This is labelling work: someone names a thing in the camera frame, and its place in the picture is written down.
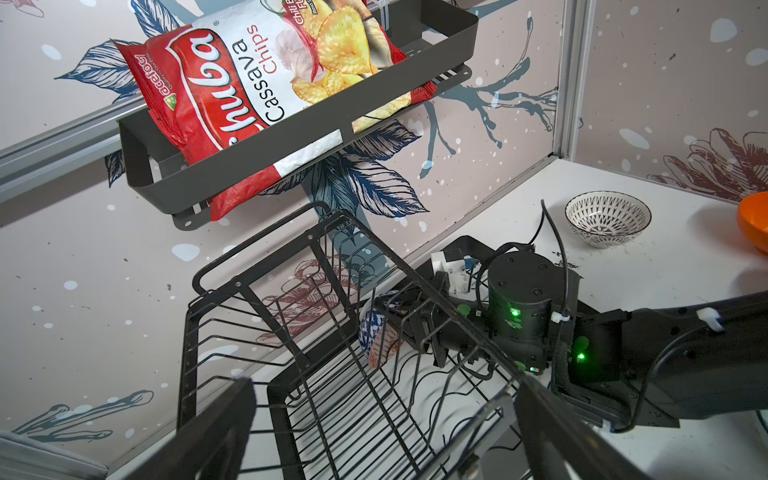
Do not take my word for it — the black wire dish rack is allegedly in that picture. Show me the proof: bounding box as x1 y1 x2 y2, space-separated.
177 201 541 480

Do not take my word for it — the orange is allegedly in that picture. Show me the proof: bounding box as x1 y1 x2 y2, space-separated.
358 308 402 369

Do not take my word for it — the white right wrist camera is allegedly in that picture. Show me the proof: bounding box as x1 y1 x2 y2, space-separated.
430 248 476 298

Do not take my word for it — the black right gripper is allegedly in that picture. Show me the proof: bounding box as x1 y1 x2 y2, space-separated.
383 236 495 367

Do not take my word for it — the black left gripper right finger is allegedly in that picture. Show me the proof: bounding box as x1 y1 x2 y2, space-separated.
514 376 648 480

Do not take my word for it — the black wall shelf basket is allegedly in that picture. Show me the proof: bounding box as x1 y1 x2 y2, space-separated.
119 1 478 231

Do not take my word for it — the orange plastic bowl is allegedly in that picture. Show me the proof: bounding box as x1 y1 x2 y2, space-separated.
737 192 768 255

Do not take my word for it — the red cassava chips bag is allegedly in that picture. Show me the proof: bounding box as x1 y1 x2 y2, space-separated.
113 0 439 222

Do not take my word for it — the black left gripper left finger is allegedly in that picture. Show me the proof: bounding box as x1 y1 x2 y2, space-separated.
128 378 256 480

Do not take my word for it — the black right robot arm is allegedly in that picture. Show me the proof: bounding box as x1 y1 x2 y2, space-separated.
373 236 767 433

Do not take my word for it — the white brown patterned bowl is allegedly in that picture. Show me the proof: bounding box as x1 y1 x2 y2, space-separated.
564 190 652 249

